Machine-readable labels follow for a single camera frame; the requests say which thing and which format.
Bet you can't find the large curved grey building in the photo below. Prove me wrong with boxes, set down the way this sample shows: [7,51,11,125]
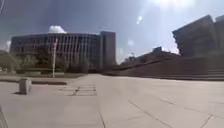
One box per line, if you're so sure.
[9,30,117,72]

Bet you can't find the low dark building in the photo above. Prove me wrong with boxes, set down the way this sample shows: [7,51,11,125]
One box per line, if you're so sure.
[120,46,180,66]

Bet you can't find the metal ground grate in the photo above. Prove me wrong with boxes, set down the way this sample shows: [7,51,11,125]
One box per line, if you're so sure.
[59,84,98,97]

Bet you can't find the pale stone slab plaza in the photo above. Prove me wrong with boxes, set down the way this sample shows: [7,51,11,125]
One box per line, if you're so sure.
[0,73,224,128]

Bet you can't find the pale pole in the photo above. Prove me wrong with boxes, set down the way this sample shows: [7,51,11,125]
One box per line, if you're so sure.
[51,37,59,79]

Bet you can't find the wide stone steps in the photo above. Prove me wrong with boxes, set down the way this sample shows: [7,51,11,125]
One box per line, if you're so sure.
[102,53,224,82]

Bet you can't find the row of trees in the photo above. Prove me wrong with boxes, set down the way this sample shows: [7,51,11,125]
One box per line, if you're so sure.
[0,46,91,75]

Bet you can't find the dark angular building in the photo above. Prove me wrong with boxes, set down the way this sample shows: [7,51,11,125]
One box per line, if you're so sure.
[171,13,224,58]

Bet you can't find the grey stone block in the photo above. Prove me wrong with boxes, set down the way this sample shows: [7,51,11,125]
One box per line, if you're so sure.
[18,77,33,96]

